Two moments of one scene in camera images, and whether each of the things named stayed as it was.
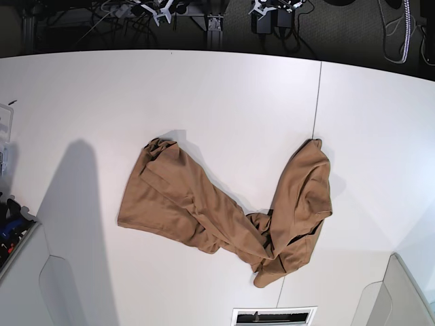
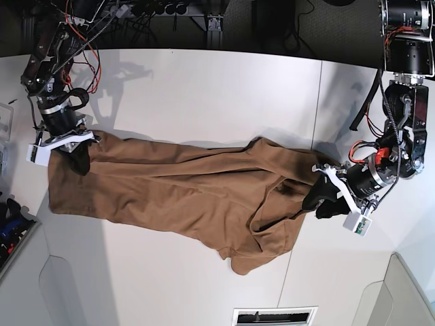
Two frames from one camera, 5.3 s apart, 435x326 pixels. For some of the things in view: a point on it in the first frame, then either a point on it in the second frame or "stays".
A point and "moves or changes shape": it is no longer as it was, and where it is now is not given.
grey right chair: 397,300 stays
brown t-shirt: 164,191 moves or changes shape
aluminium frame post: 214,32 stays
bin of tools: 15,229 stays
